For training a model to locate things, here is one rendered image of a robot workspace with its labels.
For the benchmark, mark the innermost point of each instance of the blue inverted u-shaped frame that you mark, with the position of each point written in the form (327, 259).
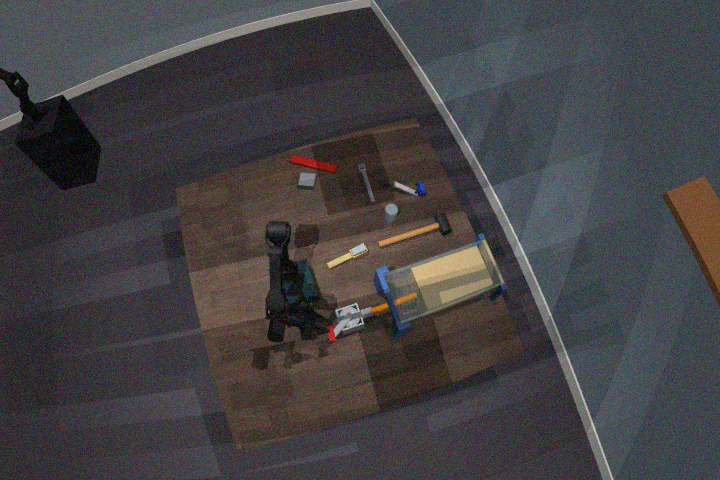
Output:
(381, 286)

